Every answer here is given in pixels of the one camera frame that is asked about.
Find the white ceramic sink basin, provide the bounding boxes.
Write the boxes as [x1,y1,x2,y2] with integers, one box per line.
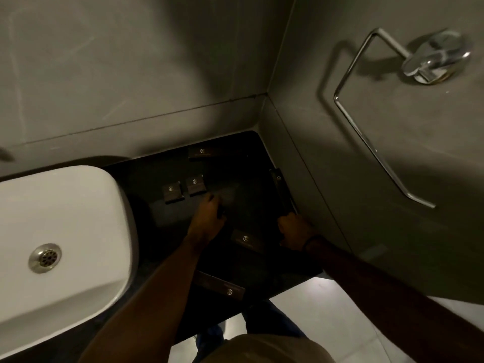
[0,165,140,360]

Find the beige shirt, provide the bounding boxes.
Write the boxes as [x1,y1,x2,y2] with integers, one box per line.
[203,333,336,363]

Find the metal sink drain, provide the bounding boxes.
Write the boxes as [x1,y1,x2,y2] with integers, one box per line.
[28,243,63,275]

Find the person's left forearm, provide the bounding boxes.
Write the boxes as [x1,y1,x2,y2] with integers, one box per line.
[77,236,207,363]

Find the person's right hand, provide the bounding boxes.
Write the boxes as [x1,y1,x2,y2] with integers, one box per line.
[277,212,320,254]

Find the person's left hand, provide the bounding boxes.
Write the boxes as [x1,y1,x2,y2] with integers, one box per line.
[186,193,228,248]

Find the chrome wall towel ring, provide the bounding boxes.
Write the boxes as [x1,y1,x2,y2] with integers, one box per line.
[333,28,473,209]

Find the person's right forearm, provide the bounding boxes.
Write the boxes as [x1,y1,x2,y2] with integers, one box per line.
[307,240,484,363]

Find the small dark square amenity packet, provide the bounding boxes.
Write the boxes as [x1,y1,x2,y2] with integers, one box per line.
[188,146,217,160]
[185,175,208,197]
[162,181,185,204]
[231,229,265,254]

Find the long dark amenity box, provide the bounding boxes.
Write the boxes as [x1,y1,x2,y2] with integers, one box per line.
[269,168,298,220]
[194,271,246,301]

